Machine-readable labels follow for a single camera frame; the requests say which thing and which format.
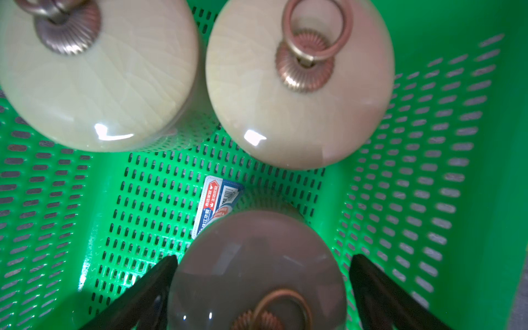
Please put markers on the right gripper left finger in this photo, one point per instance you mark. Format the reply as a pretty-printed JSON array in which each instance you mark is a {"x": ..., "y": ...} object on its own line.
[{"x": 142, "y": 306}]

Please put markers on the beige canister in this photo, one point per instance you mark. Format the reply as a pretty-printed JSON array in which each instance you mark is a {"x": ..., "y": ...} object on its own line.
[
  {"x": 300, "y": 84},
  {"x": 107, "y": 76}
]

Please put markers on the green plastic basket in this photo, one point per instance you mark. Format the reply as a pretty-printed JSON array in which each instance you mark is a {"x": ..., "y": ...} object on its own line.
[{"x": 437, "y": 197}]

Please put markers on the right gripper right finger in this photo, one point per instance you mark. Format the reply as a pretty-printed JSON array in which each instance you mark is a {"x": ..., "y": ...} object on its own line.
[{"x": 382, "y": 304}]

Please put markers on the green canister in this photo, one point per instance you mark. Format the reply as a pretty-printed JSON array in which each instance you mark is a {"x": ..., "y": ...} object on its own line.
[{"x": 261, "y": 260}]

